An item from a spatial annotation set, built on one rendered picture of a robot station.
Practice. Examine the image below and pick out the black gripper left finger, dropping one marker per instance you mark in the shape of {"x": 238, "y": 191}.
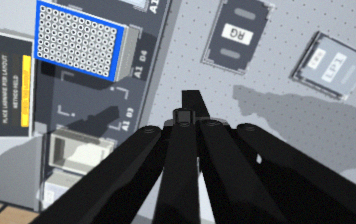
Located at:
{"x": 115, "y": 189}

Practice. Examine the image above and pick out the white one-well reservoir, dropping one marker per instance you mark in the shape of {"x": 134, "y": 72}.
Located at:
{"x": 77, "y": 156}

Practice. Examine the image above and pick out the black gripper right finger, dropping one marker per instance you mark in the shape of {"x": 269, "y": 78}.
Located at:
{"x": 293, "y": 188}

